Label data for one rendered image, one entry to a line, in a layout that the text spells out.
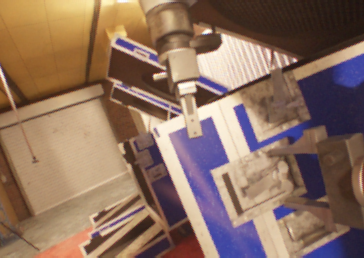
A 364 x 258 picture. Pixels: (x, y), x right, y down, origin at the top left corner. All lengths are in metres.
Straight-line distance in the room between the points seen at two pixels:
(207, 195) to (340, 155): 0.24
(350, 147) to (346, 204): 0.09
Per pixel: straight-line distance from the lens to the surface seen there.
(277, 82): 0.46
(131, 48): 1.99
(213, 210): 0.48
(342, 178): 0.39
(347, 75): 0.61
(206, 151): 0.45
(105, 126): 7.81
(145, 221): 2.54
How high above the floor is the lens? 0.95
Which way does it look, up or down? 2 degrees down
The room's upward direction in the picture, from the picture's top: 22 degrees counter-clockwise
